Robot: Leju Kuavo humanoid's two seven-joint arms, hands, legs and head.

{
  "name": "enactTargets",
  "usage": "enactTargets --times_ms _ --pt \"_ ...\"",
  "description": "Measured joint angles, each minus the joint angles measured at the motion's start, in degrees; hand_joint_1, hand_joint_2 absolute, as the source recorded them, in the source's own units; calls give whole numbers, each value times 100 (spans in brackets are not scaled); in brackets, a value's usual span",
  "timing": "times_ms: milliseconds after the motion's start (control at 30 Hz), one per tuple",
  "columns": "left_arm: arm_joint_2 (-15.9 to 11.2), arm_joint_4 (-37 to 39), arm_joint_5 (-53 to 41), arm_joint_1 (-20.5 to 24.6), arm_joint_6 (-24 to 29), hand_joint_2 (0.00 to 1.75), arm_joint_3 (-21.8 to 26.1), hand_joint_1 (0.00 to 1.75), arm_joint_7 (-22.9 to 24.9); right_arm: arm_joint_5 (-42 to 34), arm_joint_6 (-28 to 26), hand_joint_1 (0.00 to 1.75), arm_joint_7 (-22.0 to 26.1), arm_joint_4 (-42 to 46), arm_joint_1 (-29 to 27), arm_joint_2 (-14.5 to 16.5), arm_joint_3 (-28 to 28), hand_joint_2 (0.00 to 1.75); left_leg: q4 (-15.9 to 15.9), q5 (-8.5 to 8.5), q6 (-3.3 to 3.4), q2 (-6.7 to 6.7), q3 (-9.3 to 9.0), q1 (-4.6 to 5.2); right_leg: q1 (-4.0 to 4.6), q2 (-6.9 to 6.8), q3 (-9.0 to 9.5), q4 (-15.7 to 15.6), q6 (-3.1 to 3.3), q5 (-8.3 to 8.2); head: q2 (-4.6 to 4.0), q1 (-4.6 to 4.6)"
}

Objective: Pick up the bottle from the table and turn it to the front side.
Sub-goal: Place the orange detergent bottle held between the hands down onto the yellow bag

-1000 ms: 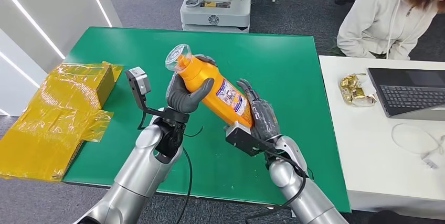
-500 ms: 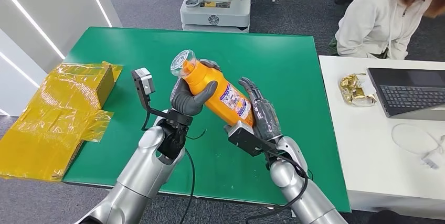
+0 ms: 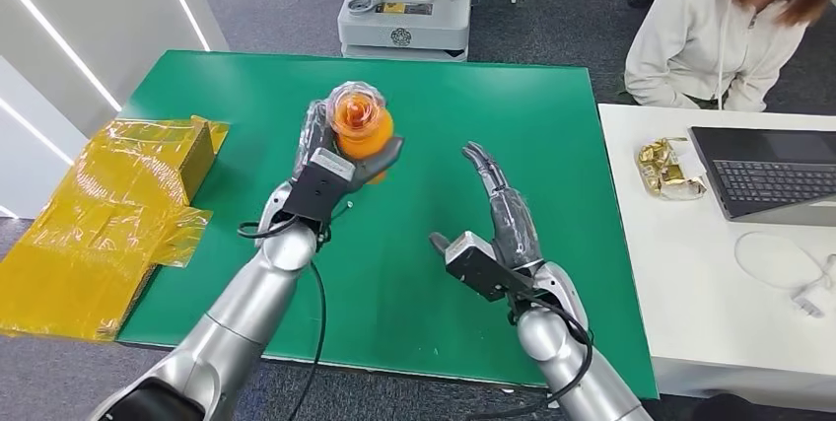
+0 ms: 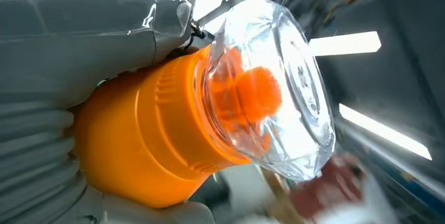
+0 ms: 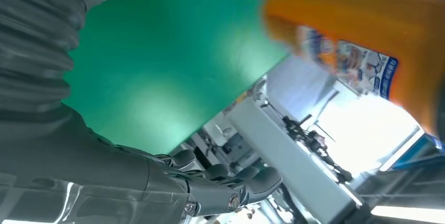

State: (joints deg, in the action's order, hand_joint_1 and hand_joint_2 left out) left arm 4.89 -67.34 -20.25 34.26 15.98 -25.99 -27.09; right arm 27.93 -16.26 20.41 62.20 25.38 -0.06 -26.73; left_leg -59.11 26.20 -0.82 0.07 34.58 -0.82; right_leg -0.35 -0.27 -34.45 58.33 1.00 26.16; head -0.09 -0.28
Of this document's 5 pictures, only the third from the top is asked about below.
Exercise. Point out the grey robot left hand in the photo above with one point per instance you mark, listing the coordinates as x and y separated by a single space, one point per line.
313 137

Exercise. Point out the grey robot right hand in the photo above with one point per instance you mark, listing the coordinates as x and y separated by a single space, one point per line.
516 228

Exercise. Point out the orange plastic bottle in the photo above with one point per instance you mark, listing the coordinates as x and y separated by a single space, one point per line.
359 117

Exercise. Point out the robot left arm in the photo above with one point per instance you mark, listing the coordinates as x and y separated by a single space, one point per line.
242 320

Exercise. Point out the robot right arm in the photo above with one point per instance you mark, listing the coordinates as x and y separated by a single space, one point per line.
562 353

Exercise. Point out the white machine base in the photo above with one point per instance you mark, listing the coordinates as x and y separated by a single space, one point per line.
405 19

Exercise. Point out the gold foil snack wrapper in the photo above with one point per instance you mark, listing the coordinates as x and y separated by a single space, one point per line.
669 170

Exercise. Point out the yellow film wrapped cardboard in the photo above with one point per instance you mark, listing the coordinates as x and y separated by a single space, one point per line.
91 235

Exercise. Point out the seated person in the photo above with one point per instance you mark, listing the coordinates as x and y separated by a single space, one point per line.
692 46

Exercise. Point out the dark grey laptop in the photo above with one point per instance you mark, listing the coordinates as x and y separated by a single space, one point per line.
771 176

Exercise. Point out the white charger plug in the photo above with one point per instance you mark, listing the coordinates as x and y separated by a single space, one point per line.
808 306

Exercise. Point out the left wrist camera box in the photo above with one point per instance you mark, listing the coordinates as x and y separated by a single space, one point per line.
320 183

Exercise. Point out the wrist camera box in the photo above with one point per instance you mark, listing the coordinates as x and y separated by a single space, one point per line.
480 268
320 183

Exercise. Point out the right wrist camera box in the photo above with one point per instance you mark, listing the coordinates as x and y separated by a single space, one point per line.
480 268

